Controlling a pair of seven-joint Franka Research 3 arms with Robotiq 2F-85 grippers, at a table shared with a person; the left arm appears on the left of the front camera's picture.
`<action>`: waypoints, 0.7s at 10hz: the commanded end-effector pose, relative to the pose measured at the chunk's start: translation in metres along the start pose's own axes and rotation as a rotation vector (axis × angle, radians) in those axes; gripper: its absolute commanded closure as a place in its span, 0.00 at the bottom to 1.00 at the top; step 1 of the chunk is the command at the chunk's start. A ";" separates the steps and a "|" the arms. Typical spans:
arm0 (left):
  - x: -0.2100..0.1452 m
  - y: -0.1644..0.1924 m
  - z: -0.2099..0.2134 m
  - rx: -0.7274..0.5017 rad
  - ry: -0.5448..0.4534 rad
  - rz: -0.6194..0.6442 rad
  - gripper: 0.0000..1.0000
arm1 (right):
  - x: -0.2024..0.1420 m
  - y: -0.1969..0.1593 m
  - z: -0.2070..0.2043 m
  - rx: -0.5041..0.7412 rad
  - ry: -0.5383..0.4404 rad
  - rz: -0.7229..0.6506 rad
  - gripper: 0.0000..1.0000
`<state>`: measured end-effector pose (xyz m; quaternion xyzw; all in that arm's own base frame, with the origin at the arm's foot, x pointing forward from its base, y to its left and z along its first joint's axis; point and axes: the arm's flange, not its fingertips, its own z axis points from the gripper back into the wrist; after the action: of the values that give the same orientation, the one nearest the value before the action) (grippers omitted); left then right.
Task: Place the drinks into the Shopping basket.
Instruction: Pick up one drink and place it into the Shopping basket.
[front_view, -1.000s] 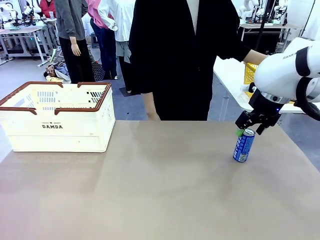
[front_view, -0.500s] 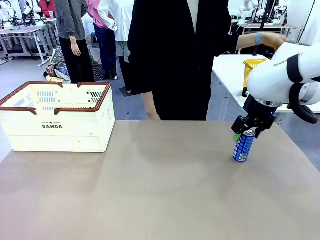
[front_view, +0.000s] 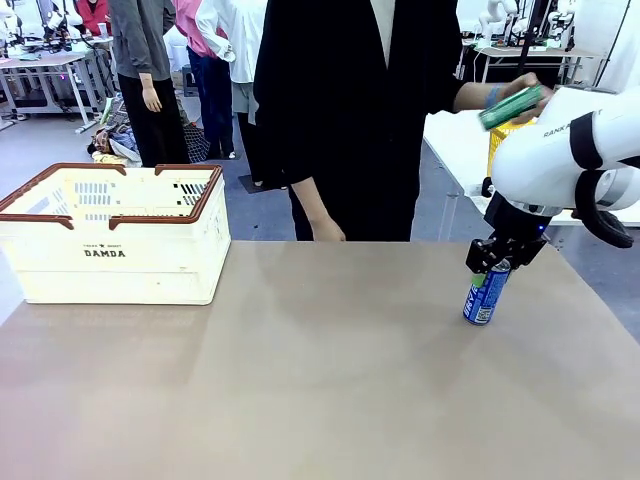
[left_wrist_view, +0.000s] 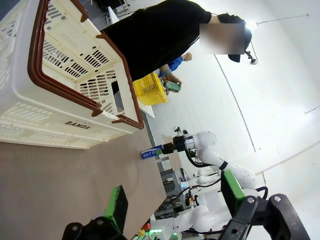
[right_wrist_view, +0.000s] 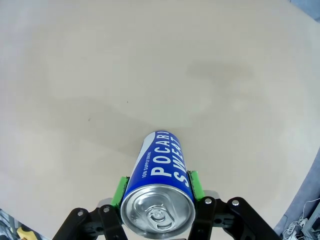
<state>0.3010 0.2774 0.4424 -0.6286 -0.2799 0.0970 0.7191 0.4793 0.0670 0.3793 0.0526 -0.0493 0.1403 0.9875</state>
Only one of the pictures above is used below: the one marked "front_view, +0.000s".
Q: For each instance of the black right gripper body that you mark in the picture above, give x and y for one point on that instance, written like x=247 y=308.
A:
x=515 y=220

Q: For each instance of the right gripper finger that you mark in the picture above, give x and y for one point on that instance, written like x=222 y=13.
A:
x=480 y=255
x=525 y=255

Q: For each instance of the blue drink can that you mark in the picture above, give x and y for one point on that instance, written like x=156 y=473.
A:
x=485 y=300

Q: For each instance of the green can with white star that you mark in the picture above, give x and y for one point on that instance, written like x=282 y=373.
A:
x=507 y=109

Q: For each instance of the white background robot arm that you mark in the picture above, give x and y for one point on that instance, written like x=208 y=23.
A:
x=492 y=15

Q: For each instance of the person's left forearm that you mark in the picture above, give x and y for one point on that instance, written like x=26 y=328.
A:
x=470 y=96

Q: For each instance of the person's right forearm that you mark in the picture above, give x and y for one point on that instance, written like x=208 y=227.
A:
x=315 y=205

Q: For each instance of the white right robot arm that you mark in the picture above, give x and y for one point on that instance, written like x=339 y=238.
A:
x=540 y=165

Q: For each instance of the yellow plastic basket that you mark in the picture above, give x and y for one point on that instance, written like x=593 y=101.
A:
x=500 y=142

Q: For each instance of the cream basket with brown rim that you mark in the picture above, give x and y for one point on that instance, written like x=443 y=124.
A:
x=115 y=280

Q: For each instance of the person's left hand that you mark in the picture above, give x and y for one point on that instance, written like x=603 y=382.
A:
x=525 y=82

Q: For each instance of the person's right hand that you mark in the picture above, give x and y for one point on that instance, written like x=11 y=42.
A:
x=331 y=231

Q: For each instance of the white side table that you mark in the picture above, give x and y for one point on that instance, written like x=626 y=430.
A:
x=450 y=150

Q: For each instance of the blue wrist watch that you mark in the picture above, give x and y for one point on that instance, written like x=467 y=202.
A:
x=492 y=96

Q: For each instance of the background table with equipment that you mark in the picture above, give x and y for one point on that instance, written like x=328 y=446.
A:
x=525 y=52

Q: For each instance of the black tripod pole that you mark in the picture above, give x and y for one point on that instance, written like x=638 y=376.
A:
x=525 y=45

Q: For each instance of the person's black-clothed torso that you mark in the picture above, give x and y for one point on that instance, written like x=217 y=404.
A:
x=350 y=125

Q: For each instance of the white curtain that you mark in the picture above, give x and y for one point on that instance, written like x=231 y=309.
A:
x=620 y=45

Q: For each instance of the mannequin in white shirt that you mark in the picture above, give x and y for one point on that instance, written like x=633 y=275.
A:
x=240 y=50

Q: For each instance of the mannequin in pink shirt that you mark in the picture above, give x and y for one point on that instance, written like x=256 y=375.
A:
x=200 y=30

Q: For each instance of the pile of clothes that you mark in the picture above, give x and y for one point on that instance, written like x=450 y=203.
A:
x=115 y=135

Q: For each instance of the mannequin in grey shirt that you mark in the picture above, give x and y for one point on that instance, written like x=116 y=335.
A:
x=140 y=40

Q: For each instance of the person in red top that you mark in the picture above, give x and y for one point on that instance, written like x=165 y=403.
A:
x=95 y=15

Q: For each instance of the grey work table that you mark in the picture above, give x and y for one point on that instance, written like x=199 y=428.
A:
x=40 y=62

